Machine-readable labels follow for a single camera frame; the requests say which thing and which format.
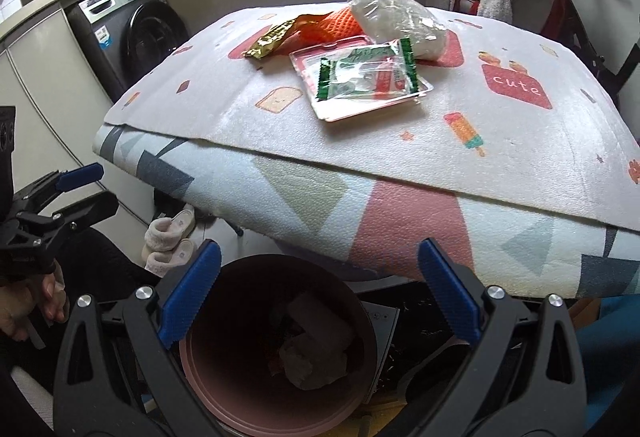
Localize green and clear plastic wrapper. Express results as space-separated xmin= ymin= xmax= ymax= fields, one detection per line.
xmin=316 ymin=37 xmax=420 ymax=101

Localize clear plastic tray red label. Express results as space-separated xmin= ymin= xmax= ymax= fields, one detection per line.
xmin=290 ymin=36 xmax=433 ymax=123

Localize orange foam fruit net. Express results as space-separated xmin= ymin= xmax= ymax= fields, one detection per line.
xmin=274 ymin=7 xmax=363 ymax=54

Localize clear bag with white filling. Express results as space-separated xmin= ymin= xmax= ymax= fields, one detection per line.
xmin=347 ymin=0 xmax=447 ymax=61

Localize gold foil snack wrapper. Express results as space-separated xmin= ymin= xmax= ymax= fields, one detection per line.
xmin=243 ymin=19 xmax=296 ymax=60

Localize person's left hand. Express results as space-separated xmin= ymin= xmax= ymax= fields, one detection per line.
xmin=0 ymin=263 xmax=68 ymax=341

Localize pink fluffy slippers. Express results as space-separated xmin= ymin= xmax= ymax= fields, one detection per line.
xmin=141 ymin=205 xmax=196 ymax=278

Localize white cabinet with countertop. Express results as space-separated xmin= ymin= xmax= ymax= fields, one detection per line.
xmin=0 ymin=0 xmax=156 ymax=263

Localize dark grey washing machine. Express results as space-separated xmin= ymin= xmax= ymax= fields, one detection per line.
xmin=66 ymin=0 xmax=190 ymax=102

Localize white cartoon print blanket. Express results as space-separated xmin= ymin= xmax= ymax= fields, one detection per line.
xmin=105 ymin=4 xmax=639 ymax=230

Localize black exercise bike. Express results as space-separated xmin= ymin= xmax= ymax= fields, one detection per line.
xmin=529 ymin=0 xmax=640 ymax=94

